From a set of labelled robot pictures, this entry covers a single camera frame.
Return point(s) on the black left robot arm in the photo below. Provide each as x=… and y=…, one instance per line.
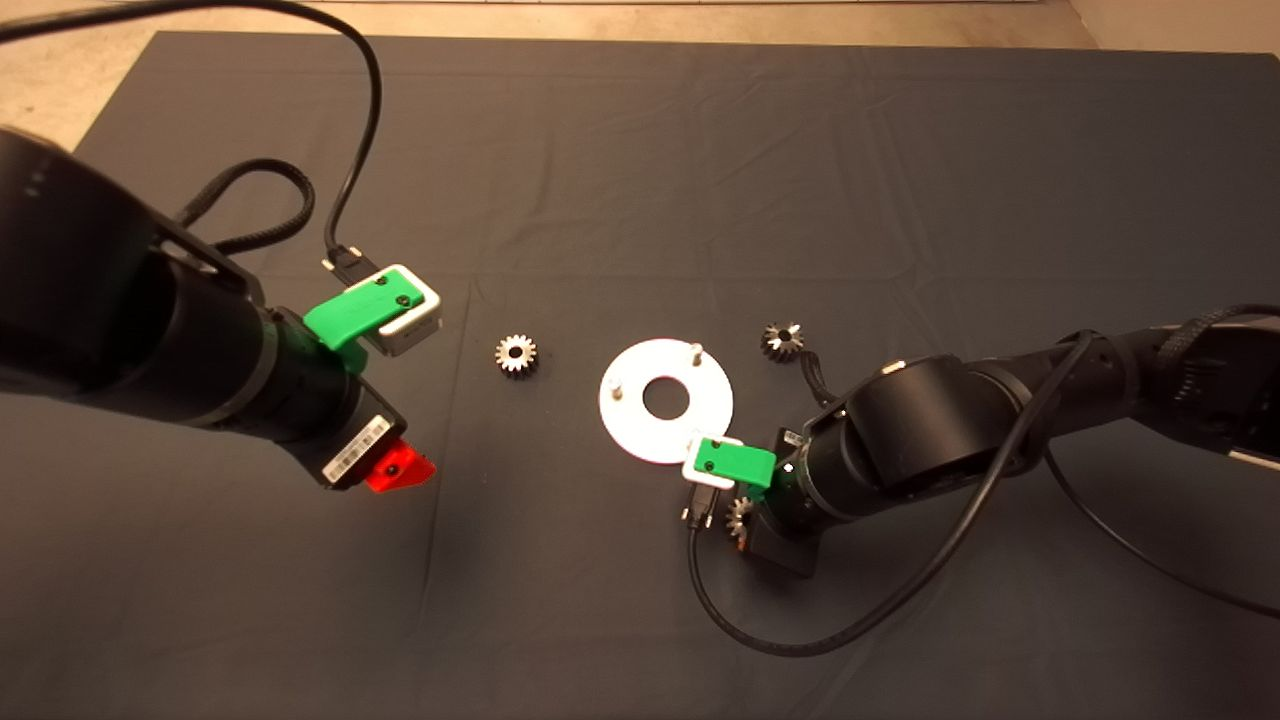
x=100, y=300

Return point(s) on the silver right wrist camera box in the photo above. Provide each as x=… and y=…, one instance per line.
x=690, y=468

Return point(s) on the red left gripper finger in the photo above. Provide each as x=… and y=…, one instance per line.
x=400, y=468

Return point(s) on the dark grey table cloth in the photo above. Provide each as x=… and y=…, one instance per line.
x=640, y=150

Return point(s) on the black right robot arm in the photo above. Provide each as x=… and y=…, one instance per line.
x=920, y=420

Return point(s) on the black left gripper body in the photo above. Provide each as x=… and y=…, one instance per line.
x=355, y=450

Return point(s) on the round metal carrier plate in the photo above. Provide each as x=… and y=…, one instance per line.
x=625, y=425

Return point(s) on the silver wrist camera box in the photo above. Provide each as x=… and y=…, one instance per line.
x=415, y=325
x=690, y=468

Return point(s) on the green right camera mount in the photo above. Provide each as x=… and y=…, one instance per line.
x=735, y=460

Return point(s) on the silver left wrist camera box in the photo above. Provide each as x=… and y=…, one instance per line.
x=415, y=325

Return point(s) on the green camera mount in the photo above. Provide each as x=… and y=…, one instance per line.
x=735, y=460
x=345, y=315

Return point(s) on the small steel planetary gear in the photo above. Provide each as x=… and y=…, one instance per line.
x=775, y=348
x=738, y=515
x=525, y=360

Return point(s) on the green left camera mount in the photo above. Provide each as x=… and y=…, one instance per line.
x=345, y=315

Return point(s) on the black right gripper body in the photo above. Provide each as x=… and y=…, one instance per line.
x=785, y=548

